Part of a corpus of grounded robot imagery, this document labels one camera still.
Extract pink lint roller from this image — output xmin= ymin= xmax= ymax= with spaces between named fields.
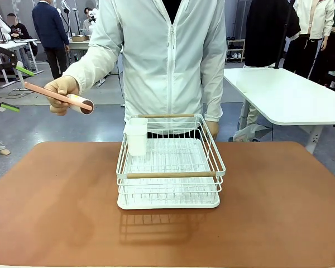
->
xmin=24 ymin=81 xmax=95 ymax=116

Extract white cutlery holder cup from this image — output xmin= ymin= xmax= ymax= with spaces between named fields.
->
xmin=123 ymin=117 xmax=149 ymax=156

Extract white wire dish rack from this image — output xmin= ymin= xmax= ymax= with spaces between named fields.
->
xmin=116 ymin=113 xmax=227 ymax=206

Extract person's left forearm white sleeve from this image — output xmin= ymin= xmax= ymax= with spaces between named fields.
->
xmin=202 ymin=64 xmax=227 ymax=123

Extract person's right forearm white sleeve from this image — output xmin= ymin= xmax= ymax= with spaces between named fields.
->
xmin=63 ymin=51 xmax=124 ymax=95

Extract person's right hand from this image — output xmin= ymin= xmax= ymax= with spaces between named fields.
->
xmin=44 ymin=75 xmax=80 ymax=117

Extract person's left hand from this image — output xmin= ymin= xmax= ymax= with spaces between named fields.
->
xmin=205 ymin=119 xmax=220 ymax=141

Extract white background desk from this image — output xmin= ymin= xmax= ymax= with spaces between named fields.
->
xmin=0 ymin=38 xmax=44 ymax=93

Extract seated person black top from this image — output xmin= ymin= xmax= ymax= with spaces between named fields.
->
xmin=6 ymin=13 xmax=39 ymax=56

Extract man in navy suit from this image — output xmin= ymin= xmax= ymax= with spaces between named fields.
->
xmin=31 ymin=0 xmax=71 ymax=80

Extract light background desk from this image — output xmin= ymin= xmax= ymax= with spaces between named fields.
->
xmin=68 ymin=40 xmax=91 ymax=61

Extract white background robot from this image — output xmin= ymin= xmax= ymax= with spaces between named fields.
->
xmin=88 ymin=7 xmax=99 ymax=33

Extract person body white jacket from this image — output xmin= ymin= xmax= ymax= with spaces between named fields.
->
xmin=88 ymin=0 xmax=227 ymax=140

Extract wooden shoe rack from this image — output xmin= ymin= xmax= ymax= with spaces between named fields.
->
xmin=226 ymin=39 xmax=246 ymax=64

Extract white plastic bag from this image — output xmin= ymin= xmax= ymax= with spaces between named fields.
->
xmin=232 ymin=123 xmax=272 ymax=142

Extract black stand pole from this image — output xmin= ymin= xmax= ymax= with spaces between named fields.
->
xmin=273 ymin=0 xmax=295 ymax=70

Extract person in cream jacket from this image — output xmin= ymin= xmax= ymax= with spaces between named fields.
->
xmin=283 ymin=0 xmax=335 ymax=80

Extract black floor cable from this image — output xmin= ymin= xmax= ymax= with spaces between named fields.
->
xmin=7 ymin=87 xmax=35 ymax=98

